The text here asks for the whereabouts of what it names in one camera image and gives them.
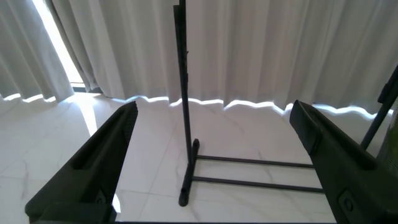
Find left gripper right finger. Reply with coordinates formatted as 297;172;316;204
289;99;398;224

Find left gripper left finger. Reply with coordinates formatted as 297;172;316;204
24;101;139;224

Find black clothes rack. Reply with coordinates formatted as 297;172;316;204
172;0;398;208

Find green garment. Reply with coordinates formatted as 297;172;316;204
376;108;398;169

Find window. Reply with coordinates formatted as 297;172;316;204
32;0;103;94

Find white curtain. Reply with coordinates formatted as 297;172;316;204
46;0;398;114
0;0;75;102

